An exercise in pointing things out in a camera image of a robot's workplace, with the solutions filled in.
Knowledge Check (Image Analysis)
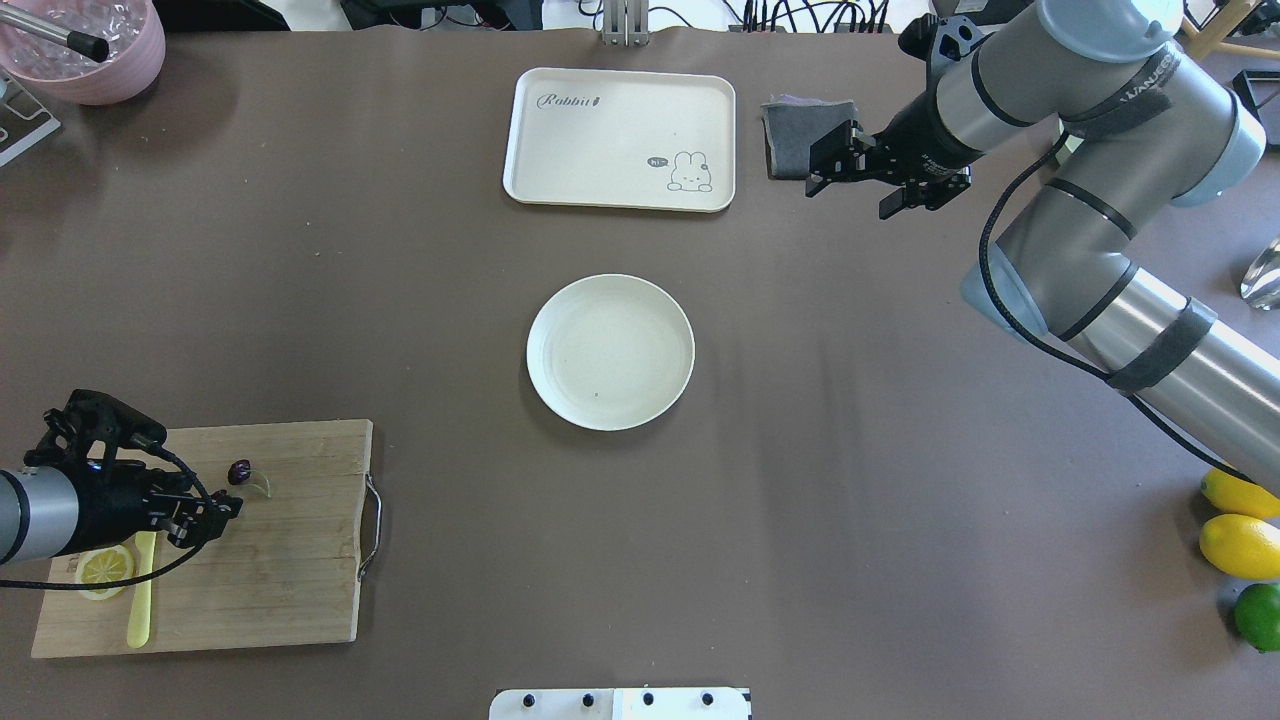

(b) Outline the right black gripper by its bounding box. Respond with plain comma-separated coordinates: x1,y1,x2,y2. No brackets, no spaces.
804,95,984,220

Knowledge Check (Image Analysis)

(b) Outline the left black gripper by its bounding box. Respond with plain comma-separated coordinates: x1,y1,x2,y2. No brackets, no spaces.
60,460,244,555

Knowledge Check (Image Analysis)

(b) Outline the dark red cherry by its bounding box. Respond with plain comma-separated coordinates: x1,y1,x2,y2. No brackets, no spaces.
227,457,273,498

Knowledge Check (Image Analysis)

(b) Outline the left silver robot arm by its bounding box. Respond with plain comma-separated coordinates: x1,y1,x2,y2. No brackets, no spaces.
1,460,244,564

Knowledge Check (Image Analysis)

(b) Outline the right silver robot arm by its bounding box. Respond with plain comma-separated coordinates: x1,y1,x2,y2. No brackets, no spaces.
805,1,1279,489

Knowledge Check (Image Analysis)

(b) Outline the cream rabbit tray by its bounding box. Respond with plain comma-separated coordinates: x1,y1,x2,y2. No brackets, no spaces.
503,67,737,213

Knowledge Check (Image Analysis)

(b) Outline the wooden cutting board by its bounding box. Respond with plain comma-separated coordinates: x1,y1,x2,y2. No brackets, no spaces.
29,419,384,659

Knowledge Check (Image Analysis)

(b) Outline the lemon slice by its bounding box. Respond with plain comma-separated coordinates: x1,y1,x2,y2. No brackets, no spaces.
76,544,136,585

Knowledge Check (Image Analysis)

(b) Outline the grey folded cloth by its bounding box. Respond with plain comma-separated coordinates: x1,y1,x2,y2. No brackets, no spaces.
762,94,860,181

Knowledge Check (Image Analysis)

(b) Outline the yellow plastic knife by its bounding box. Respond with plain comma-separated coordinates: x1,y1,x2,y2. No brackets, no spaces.
125,530,157,650

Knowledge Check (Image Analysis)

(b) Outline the mint green bowl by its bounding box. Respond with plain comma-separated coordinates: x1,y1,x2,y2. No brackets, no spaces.
1055,122,1083,164

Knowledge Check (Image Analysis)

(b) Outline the white round plate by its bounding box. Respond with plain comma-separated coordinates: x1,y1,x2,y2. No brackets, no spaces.
525,273,696,432

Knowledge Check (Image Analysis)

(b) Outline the wooden glass stand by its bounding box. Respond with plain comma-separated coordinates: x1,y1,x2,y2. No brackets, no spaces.
1180,1,1279,61

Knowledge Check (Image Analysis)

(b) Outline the steel ice scoop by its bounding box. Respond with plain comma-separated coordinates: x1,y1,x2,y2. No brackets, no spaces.
1239,236,1279,311

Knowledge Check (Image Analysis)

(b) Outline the yellow lemon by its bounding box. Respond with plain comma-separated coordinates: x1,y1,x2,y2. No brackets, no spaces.
1199,468,1279,520
1198,514,1279,582

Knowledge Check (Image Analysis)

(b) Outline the steel black muddler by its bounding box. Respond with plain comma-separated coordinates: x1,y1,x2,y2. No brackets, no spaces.
1,3,110,63

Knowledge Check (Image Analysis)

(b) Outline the pink ice bowl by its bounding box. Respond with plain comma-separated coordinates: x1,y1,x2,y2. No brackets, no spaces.
3,1,166,106

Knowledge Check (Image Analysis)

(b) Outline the green lime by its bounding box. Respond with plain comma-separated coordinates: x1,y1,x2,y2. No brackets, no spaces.
1233,583,1279,653

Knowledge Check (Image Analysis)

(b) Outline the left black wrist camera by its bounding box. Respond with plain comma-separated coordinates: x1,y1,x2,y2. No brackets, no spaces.
23,389,168,471

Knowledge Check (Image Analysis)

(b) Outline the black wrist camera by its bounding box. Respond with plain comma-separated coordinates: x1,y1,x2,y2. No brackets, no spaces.
897,13,987,85
23,389,168,471

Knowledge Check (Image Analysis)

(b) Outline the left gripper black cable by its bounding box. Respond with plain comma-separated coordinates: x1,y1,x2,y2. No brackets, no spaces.
0,445,216,591

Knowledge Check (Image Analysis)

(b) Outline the aluminium frame post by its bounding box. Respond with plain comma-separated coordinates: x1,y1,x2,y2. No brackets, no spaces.
600,0,650,47

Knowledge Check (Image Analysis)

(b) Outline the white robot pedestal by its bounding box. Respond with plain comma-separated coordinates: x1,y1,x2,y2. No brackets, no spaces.
488,685,753,719

